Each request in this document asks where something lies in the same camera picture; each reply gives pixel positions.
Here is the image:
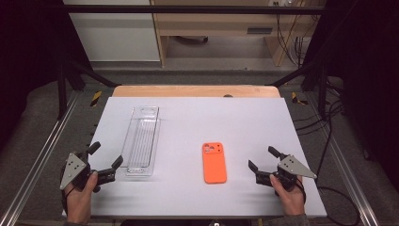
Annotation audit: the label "light wooden table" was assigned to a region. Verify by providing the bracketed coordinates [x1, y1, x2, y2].
[112, 84, 281, 99]

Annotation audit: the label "person's left hand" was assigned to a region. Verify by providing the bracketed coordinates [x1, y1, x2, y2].
[64, 170, 99, 224]

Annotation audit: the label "aluminium rail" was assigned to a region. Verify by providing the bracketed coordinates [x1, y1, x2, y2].
[0, 90, 79, 226]
[305, 93, 380, 226]

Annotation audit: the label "right hand-held gripper cable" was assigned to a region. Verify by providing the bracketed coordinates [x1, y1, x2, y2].
[295, 179, 308, 203]

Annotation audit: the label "black metal frame stand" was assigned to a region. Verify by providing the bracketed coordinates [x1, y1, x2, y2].
[266, 59, 330, 121]
[56, 59, 121, 121]

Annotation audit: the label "black looped floor cable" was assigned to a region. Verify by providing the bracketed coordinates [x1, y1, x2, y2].
[314, 125, 362, 226]

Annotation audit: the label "black floor cables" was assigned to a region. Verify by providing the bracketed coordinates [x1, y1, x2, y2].
[295, 76, 346, 137]

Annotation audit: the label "white cabinet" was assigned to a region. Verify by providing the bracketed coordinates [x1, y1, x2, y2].
[62, 0, 161, 62]

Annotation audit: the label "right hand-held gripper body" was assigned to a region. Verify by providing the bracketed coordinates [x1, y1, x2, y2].
[255, 153, 318, 192]

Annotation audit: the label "hanging cable bundle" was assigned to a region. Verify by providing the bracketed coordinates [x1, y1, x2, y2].
[276, 13, 311, 68]

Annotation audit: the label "clear plastic tray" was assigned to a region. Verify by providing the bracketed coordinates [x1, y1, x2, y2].
[120, 105, 162, 177]

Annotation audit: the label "orange phone case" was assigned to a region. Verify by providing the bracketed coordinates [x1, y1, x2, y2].
[201, 141, 228, 185]

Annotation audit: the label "black horizontal frame bar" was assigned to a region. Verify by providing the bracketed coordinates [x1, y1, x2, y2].
[60, 4, 326, 15]

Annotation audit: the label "yellow black tape strip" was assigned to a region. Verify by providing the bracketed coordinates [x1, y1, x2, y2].
[291, 91, 309, 106]
[89, 90, 103, 107]

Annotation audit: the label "person's right hand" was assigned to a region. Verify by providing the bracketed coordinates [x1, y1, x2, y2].
[268, 173, 307, 217]

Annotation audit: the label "wooden desk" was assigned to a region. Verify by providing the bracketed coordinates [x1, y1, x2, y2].
[150, 0, 327, 68]

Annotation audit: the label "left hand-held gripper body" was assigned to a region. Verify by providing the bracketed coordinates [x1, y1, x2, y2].
[59, 150, 117, 193]

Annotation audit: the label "white power strip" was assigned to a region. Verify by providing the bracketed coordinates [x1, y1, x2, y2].
[268, 0, 296, 8]

